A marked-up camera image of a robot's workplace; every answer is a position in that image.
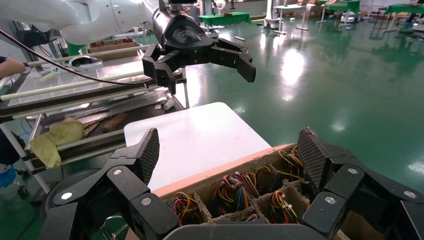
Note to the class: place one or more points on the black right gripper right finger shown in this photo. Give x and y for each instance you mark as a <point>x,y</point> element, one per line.
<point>344,179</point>

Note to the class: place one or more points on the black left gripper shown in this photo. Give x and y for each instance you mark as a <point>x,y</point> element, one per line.
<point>182,36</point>

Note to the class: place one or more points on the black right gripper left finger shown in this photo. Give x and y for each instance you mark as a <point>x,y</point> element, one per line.
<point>126,185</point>

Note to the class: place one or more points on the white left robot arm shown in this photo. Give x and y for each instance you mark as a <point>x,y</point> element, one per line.
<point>82,16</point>

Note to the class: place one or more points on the person bare forearm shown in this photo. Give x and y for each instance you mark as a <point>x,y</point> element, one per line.
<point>11,68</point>

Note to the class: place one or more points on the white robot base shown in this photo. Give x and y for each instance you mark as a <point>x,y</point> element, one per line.
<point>272,22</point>
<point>349,18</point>

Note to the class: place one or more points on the dark round base disc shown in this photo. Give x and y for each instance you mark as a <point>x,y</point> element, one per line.
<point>76,177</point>

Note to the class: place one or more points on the table with green cloth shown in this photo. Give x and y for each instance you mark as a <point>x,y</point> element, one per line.
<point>344,5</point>
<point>407,8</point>
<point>225,18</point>

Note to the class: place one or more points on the brown wood piece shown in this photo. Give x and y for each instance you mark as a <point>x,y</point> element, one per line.
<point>114,122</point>

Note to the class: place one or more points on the yellow cloth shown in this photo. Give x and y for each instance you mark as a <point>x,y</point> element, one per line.
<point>56,139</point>

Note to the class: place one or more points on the cardboard box with parts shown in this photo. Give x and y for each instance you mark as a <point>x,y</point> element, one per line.
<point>112,48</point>

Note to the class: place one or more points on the clear acrylic sheet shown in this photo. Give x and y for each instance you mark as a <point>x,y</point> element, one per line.
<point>109,71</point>

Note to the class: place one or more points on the white fiberglass rod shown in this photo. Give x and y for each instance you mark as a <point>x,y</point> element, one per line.
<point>66,86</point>
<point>99,53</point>

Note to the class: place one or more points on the metal shelf cart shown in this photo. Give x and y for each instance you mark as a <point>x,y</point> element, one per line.
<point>66,99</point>

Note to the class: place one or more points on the white VR headset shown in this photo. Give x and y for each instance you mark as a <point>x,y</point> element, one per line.
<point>92,64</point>

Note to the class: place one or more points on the divided cardboard box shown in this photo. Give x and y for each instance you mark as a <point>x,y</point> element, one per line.
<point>232,167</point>

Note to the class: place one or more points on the stacked cardboard boxes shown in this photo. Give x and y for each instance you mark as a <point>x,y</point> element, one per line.
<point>311,11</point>

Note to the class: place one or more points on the white VR controller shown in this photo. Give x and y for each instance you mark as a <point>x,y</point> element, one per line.
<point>49,71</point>

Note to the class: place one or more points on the white frame table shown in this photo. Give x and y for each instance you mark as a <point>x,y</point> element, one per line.
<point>291,7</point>

